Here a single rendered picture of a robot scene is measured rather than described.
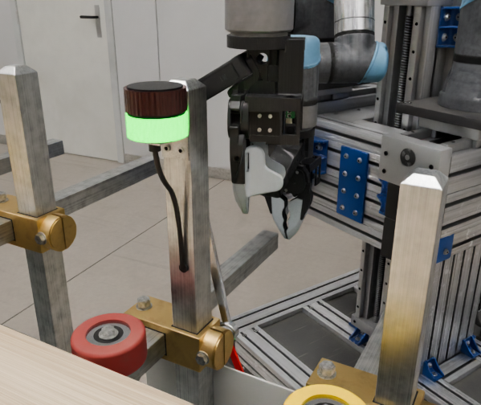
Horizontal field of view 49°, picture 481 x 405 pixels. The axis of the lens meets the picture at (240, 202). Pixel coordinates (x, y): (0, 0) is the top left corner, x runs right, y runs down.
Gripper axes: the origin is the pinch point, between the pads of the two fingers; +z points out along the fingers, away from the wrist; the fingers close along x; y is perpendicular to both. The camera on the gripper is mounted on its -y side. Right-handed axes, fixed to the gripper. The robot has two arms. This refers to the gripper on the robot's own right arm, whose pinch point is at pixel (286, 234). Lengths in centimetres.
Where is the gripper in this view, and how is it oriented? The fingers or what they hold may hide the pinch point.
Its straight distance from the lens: 100.5
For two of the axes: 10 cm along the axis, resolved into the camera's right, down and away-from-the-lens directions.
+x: -8.8, -1.8, 4.4
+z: 0.0, 9.3, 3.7
